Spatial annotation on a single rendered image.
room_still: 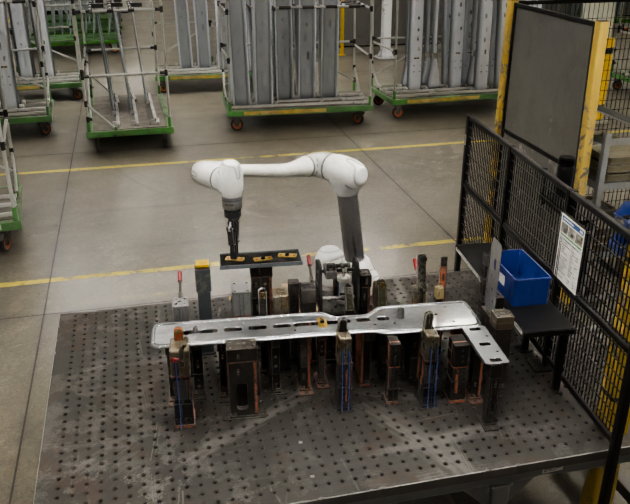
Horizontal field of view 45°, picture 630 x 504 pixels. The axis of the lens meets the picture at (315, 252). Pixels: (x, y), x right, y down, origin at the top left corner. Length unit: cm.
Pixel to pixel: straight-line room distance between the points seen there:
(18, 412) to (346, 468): 232
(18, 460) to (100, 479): 140
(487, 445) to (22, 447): 248
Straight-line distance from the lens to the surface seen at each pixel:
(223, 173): 322
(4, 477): 423
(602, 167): 526
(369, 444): 302
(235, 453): 299
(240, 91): 997
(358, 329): 315
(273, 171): 345
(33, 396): 478
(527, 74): 572
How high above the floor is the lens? 258
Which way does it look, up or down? 24 degrees down
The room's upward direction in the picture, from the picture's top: straight up
